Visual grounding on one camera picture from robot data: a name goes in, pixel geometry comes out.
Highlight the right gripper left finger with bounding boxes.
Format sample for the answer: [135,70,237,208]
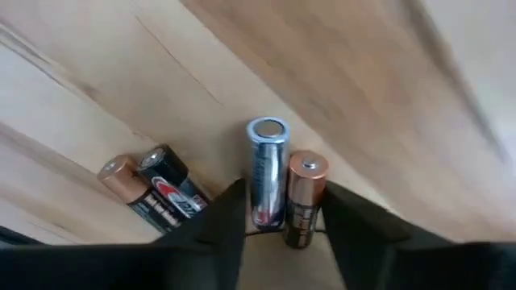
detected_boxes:
[0,178,248,290]

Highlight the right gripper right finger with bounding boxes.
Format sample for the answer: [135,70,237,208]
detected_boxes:
[322,180,516,290]

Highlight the copper top black battery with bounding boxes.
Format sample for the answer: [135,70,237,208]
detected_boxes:
[281,150,330,250]
[96,154,182,235]

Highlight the silver blue AA battery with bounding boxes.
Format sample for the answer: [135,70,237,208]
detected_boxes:
[245,116,292,231]

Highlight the black red-logo AA battery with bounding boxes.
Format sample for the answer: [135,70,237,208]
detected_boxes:
[135,143,210,221]

